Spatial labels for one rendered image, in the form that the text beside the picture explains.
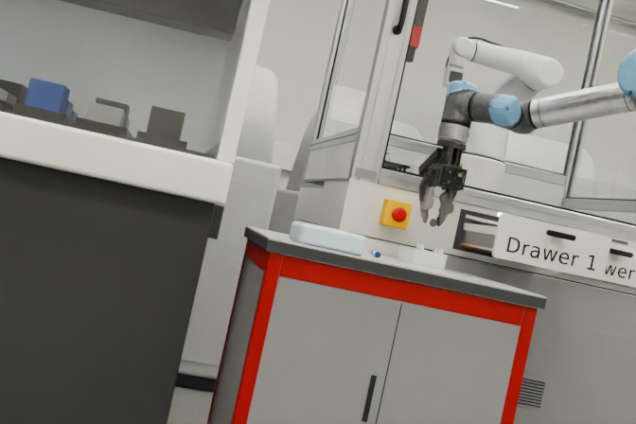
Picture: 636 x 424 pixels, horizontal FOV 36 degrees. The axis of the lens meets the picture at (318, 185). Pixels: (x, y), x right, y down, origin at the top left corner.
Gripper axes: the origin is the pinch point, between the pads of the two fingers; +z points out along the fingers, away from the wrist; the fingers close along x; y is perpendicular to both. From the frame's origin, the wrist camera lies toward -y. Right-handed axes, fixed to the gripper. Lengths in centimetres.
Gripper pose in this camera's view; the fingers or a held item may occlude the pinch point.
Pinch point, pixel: (431, 219)
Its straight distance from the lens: 252.2
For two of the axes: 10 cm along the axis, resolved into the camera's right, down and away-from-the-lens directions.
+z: -2.1, 9.8, -0.3
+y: 3.0, 0.3, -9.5
